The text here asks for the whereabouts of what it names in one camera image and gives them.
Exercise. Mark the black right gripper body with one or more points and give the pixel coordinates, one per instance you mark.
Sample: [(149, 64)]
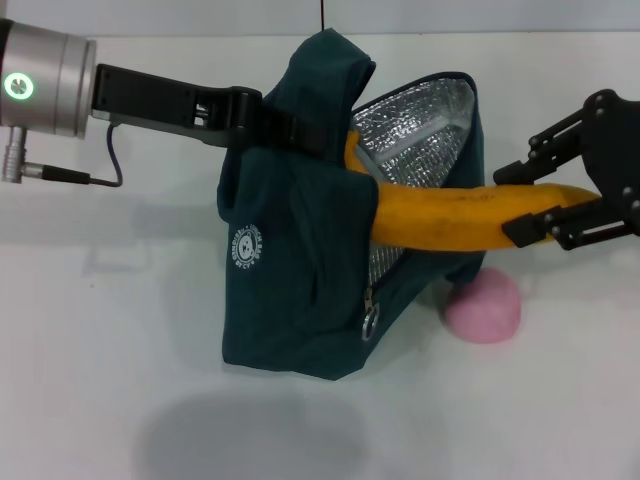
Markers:
[(617, 155)]

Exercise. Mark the yellow banana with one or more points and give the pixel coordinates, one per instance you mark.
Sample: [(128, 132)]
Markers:
[(450, 220)]

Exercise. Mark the dark blue insulated lunch bag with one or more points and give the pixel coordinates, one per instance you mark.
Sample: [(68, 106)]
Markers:
[(300, 280)]

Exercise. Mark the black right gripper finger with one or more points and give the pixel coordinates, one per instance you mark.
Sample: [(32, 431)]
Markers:
[(555, 225), (545, 150)]

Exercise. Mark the pink toy peach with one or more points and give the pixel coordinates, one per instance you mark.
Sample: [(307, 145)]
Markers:
[(485, 310)]

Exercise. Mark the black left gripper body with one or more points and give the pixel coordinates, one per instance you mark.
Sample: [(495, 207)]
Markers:
[(165, 105)]

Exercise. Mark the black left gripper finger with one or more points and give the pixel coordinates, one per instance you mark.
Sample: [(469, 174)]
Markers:
[(300, 130)]

